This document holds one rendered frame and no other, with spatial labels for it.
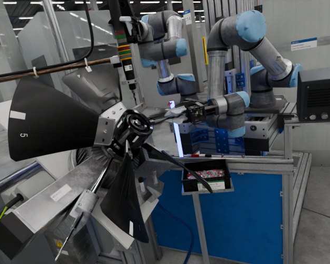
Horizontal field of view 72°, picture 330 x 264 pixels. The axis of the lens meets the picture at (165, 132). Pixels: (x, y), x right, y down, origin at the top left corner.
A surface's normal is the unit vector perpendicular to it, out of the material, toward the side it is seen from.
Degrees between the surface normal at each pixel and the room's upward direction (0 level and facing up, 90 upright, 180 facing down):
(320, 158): 90
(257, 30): 85
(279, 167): 90
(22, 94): 71
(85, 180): 50
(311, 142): 90
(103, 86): 42
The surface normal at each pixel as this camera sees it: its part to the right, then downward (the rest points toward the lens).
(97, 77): 0.06, -0.53
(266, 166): -0.37, 0.37
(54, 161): 0.58, -0.62
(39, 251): 0.91, -0.04
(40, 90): 0.61, -0.22
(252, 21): 0.49, 0.12
